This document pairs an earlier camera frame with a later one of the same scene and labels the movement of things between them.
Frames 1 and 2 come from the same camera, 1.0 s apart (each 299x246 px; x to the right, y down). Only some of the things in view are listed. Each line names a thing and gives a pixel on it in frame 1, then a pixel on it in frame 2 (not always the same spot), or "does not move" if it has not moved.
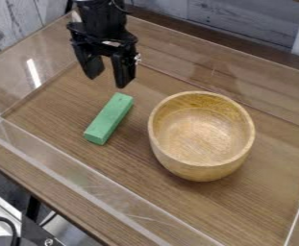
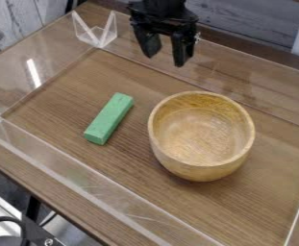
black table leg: x=32 y=210 does not move
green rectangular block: x=108 y=117 does not move
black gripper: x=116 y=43 to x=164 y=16
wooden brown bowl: x=200 y=132 does not move
